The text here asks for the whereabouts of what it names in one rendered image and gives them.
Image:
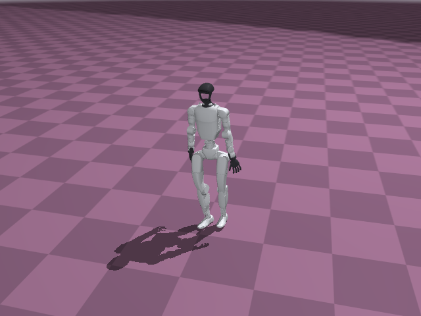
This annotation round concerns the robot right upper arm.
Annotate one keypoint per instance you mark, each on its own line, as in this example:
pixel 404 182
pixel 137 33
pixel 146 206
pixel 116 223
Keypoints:
pixel 191 120

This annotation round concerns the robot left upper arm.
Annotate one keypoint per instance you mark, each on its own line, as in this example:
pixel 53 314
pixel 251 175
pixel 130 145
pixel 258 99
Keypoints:
pixel 224 113

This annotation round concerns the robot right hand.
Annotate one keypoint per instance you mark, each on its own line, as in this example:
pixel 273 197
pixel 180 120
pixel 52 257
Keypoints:
pixel 191 151

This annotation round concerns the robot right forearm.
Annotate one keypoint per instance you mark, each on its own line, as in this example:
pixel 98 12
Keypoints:
pixel 191 141

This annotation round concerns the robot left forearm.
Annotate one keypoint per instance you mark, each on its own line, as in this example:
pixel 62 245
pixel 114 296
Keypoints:
pixel 229 145

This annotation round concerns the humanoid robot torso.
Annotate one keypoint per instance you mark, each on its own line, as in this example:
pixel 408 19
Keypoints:
pixel 209 125

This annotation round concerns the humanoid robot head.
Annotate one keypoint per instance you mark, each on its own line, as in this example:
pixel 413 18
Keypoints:
pixel 206 88

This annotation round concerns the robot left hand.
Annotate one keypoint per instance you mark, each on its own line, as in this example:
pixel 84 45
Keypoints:
pixel 234 163

